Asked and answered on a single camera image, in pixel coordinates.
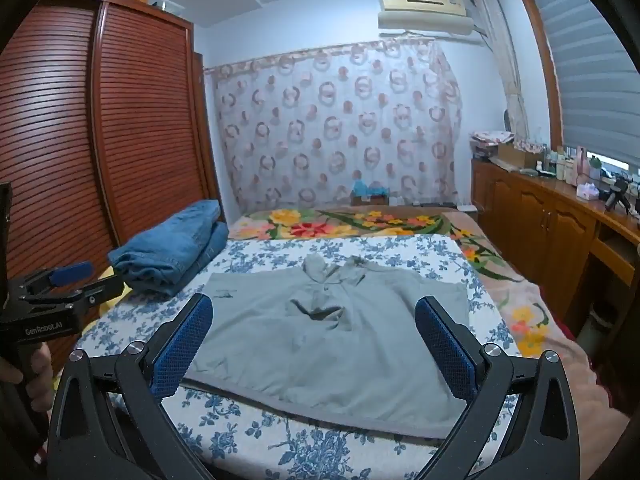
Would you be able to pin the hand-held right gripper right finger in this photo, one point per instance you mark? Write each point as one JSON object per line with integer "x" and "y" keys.
{"x": 447, "y": 355}

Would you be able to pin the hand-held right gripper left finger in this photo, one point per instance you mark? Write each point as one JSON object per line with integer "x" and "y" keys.
{"x": 182, "y": 350}

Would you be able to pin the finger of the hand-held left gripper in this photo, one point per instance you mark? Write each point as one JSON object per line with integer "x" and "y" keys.
{"x": 100, "y": 294}
{"x": 72, "y": 272}

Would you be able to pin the grey pants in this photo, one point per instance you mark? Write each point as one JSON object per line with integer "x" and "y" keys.
{"x": 325, "y": 360}

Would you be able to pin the person's left hand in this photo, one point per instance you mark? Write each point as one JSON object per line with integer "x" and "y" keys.
{"x": 40, "y": 375}

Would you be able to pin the folded blue jeans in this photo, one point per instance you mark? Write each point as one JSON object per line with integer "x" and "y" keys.
{"x": 165, "y": 250}

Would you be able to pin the blue floral bed sheet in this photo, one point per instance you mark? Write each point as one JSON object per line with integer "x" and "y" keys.
{"x": 280, "y": 440}

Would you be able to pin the flat black devices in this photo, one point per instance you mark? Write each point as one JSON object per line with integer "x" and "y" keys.
{"x": 435, "y": 205}

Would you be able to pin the dark waste bin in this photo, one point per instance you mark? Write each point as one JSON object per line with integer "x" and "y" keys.
{"x": 596, "y": 322}

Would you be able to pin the wooden sideboard cabinet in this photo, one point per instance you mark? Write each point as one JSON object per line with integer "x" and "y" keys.
{"x": 540, "y": 220}

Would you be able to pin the small cardboard box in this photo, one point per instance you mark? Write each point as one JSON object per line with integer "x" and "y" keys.
{"x": 370, "y": 201}

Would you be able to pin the wooden louvred wardrobe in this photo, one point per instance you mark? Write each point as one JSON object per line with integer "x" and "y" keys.
{"x": 140, "y": 110}

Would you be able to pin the colourful floral blanket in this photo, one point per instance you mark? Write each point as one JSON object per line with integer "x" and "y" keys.
{"x": 310, "y": 225}

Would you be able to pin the blue crumpled bag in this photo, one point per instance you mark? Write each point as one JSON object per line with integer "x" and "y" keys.
{"x": 370, "y": 187}

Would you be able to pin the stack of books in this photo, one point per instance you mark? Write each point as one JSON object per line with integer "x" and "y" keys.
{"x": 484, "y": 150}

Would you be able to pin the open cardboard box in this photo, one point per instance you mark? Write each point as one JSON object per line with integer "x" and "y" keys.
{"x": 517, "y": 156}

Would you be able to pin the pink tissue box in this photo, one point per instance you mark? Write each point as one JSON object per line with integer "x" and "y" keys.
{"x": 587, "y": 191}

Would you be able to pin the group of toiletry bottles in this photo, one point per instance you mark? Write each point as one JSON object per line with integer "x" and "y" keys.
{"x": 560, "y": 165}

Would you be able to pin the folded floral cloth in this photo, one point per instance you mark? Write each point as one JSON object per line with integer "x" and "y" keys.
{"x": 492, "y": 136}

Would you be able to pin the pink bottle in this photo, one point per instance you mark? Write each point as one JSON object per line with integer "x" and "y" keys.
{"x": 581, "y": 165}

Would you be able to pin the sheer circle-patterned curtain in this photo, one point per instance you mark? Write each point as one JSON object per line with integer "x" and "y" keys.
{"x": 325, "y": 125}

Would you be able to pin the clear storage box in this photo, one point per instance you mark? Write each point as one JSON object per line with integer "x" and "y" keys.
{"x": 172, "y": 6}

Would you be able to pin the beige window curtain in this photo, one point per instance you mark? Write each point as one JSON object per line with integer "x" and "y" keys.
{"x": 505, "y": 60}

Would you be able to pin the grey window blind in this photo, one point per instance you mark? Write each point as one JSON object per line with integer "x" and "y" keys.
{"x": 590, "y": 60}

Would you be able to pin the black camera grip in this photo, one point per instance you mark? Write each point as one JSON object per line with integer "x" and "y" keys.
{"x": 617, "y": 192}

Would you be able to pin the beige wall air conditioner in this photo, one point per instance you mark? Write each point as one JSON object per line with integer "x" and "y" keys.
{"x": 425, "y": 5}

